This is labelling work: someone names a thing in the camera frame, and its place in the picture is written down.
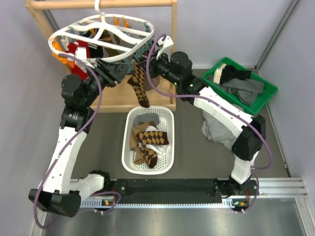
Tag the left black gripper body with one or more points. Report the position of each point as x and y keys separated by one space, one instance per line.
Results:
x=110 y=78

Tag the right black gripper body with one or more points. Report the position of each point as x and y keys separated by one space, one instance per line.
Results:
x=160 y=67

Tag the white oval clip hanger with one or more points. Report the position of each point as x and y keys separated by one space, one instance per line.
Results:
x=90 y=29

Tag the brown argyle sock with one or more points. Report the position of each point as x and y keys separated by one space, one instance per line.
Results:
x=137 y=83
x=155 y=138

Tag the tan ribbed sock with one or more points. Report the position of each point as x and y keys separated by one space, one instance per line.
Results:
x=139 y=157

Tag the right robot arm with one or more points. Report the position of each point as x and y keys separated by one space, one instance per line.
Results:
x=248 y=131

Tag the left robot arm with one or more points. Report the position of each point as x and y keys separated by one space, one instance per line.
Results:
x=58 y=194

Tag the brown striped cuff sock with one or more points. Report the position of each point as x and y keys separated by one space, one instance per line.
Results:
x=147 y=85

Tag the black white striped sock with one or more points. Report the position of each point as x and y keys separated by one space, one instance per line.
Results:
x=96 y=51

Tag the red sock left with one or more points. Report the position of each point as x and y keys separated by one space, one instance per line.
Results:
x=71 y=49

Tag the clothes pile in bin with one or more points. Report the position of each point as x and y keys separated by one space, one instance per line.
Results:
x=237 y=82

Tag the white perforated plastic basket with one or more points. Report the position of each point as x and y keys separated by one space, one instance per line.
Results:
x=166 y=124

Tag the grey cloth on table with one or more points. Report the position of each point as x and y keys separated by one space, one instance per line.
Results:
x=217 y=132

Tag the green plastic bin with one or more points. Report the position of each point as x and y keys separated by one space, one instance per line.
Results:
x=269 y=89

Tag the wooden drying rack frame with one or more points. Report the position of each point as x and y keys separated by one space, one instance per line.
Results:
x=120 y=98

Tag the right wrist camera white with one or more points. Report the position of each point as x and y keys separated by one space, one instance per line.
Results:
x=164 y=45

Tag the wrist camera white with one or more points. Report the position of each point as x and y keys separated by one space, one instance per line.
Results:
x=164 y=45
x=81 y=54

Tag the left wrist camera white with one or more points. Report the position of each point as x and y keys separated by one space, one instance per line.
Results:
x=81 y=54

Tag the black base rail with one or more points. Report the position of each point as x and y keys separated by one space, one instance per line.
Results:
x=181 y=191

